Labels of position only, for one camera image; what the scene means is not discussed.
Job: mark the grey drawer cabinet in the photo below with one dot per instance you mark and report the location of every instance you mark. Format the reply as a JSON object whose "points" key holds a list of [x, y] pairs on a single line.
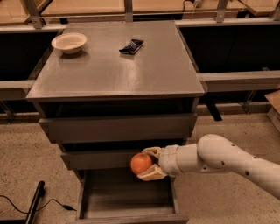
{"points": [[159, 79]]}

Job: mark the grey right shelf rail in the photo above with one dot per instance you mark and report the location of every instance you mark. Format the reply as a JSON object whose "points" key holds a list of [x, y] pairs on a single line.
{"points": [[240, 81]]}

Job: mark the grey open bottom drawer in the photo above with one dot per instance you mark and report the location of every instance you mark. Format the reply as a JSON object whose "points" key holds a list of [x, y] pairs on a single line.
{"points": [[117, 196]]}

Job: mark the black table leg bracket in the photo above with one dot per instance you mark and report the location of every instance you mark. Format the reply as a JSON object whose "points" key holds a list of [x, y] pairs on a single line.
{"points": [[212, 107]]}

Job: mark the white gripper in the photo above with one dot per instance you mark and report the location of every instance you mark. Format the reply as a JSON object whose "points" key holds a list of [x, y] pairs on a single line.
{"points": [[169, 159]]}

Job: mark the orange fruit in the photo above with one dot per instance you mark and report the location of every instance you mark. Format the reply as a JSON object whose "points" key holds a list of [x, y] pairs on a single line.
{"points": [[140, 163]]}

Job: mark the grey shelf rail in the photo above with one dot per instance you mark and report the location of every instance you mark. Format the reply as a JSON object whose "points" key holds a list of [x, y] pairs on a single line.
{"points": [[11, 90], [240, 81]]}

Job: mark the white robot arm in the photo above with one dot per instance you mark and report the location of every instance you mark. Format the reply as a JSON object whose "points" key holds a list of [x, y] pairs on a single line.
{"points": [[212, 153]]}

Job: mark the black snack packet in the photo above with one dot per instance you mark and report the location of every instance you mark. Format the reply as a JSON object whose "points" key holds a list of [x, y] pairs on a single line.
{"points": [[132, 47]]}

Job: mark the grey middle drawer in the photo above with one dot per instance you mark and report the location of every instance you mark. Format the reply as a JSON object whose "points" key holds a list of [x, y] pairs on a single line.
{"points": [[98, 159]]}

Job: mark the grey top drawer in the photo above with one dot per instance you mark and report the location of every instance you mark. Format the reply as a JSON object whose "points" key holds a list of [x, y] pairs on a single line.
{"points": [[118, 128]]}

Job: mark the black floor bar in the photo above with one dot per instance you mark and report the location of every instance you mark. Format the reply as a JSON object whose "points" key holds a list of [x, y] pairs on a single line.
{"points": [[29, 215]]}

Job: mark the grey left shelf rail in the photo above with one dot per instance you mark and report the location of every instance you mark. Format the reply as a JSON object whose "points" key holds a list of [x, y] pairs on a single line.
{"points": [[11, 90]]}

